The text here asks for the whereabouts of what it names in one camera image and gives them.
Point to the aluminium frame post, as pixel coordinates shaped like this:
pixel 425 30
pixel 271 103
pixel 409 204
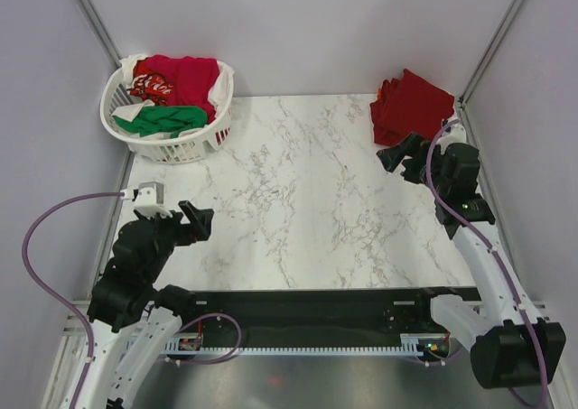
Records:
pixel 99 29
pixel 506 24

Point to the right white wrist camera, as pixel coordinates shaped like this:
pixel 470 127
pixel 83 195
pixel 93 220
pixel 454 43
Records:
pixel 455 133

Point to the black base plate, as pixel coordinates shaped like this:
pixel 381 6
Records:
pixel 310 319

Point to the red printed shirt in basket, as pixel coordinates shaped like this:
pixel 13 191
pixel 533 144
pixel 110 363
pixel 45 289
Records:
pixel 150 85

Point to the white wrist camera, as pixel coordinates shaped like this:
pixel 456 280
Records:
pixel 147 199
pixel 455 133

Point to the right aluminium frame post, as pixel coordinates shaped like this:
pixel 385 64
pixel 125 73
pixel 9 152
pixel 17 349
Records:
pixel 506 24

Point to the green shirt in basket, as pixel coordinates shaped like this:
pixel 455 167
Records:
pixel 169 122

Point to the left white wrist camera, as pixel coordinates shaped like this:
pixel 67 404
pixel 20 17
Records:
pixel 147 199

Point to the folded dark red shirt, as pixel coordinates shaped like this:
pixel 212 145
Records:
pixel 381 134

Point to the right aluminium table rail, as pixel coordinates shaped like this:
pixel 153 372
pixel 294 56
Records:
pixel 486 186

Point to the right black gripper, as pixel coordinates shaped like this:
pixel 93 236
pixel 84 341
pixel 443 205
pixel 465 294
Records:
pixel 412 145

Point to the white shirt in basket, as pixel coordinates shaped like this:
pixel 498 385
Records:
pixel 218 95

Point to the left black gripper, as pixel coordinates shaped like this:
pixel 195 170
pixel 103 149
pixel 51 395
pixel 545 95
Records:
pixel 200 219

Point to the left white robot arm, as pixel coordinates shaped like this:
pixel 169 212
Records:
pixel 129 320

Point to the left aluminium frame post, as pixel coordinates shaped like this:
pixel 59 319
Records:
pixel 99 29

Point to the white laundry basket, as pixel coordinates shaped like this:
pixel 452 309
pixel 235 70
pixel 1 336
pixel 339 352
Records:
pixel 188 147

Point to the dark red t shirt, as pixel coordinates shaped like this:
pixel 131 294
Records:
pixel 417 106

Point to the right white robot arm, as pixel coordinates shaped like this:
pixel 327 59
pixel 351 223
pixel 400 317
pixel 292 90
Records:
pixel 510 342

